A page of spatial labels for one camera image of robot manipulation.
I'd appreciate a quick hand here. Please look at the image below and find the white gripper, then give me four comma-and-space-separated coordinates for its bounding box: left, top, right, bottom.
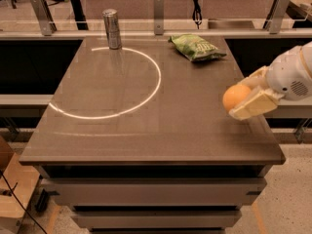
229, 45, 312, 120

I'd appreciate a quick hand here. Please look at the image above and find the orange fruit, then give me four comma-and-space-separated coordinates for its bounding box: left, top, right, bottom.
222, 84, 251, 112

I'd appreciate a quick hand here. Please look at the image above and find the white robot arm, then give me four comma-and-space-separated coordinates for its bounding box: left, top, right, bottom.
229, 42, 312, 120

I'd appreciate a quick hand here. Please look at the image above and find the silver redbull can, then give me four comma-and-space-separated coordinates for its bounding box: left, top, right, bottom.
102, 9, 122, 50

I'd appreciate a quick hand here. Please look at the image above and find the green chip bag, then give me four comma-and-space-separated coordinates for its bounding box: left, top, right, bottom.
169, 34, 226, 62

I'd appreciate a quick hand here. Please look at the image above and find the grey drawer cabinet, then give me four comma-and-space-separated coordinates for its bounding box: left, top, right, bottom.
20, 37, 285, 234

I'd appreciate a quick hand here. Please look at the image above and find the right metal rail bracket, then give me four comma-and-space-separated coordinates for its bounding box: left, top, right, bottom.
267, 0, 291, 34

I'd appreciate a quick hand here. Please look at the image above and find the metal rail bracket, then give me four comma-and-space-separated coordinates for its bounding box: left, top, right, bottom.
267, 0, 291, 34
30, 0, 57, 36
154, 0, 164, 35

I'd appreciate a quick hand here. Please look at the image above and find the black hanging cable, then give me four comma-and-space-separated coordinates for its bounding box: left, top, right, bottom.
190, 0, 203, 30

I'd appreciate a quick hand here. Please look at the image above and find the middle metal rail bracket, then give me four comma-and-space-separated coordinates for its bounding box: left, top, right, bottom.
154, 0, 164, 35

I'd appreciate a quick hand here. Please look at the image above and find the left metal rail bracket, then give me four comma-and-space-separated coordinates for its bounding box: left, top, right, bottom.
30, 0, 57, 36

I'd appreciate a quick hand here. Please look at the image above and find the black floor cable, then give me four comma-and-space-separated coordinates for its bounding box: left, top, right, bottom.
0, 171, 48, 234

